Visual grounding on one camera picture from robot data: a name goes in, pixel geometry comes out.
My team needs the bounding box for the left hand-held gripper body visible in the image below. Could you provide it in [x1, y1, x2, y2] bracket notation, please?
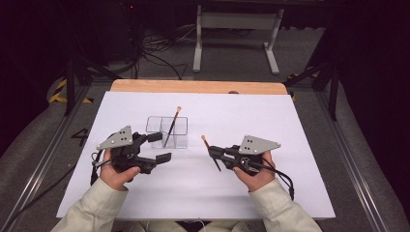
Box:
[96, 125, 160, 176]

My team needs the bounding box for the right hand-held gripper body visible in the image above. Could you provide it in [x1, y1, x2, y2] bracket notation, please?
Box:
[221, 134, 281, 177]

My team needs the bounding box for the black makeup brush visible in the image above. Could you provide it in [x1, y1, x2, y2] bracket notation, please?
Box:
[200, 133, 223, 173]

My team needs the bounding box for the striped dark makeup brush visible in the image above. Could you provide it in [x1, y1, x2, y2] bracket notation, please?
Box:
[161, 105, 183, 149]

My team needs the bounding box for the clear plastic organizer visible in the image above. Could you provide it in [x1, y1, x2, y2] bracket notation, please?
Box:
[145, 115, 190, 150]

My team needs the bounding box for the person's left hand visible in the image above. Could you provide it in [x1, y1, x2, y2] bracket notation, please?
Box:
[99, 147, 142, 192]

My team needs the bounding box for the person's right hand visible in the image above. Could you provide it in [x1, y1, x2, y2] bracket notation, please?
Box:
[232, 151, 278, 193]

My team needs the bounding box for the white paper sheet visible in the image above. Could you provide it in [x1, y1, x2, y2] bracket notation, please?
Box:
[56, 90, 337, 220]

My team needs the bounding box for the wooden table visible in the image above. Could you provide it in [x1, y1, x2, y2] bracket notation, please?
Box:
[109, 78, 289, 96]

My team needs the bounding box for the person's left leg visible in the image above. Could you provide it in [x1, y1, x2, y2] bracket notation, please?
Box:
[124, 220, 190, 232]

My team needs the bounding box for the person's leg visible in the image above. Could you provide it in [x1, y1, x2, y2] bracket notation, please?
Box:
[124, 220, 190, 232]
[198, 220, 269, 232]

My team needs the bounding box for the person's right leg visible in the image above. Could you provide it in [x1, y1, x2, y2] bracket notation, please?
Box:
[198, 220, 269, 232]

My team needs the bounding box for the black tripod stand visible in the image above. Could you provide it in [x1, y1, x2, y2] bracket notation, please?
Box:
[282, 59, 343, 123]
[62, 52, 124, 118]

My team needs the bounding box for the yellow black floor tape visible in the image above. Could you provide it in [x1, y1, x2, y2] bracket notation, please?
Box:
[47, 78, 95, 105]

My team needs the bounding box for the white metal stand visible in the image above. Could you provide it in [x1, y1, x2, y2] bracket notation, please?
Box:
[191, 4, 285, 76]

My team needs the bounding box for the left hand-held gripper cable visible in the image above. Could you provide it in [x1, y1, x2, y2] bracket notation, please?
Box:
[89, 149, 113, 187]

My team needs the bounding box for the hand-held gripper cable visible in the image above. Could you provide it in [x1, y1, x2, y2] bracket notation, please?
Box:
[89, 149, 113, 187]
[257, 157, 296, 202]

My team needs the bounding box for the right hand-held gripper cable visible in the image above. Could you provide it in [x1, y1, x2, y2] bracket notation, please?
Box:
[257, 157, 296, 202]

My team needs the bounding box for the aluminium floor rail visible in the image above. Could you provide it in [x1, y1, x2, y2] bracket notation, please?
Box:
[0, 84, 93, 228]
[313, 90, 390, 232]

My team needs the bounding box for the black floor cable bundle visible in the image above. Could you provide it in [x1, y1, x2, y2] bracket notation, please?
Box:
[121, 22, 190, 81]

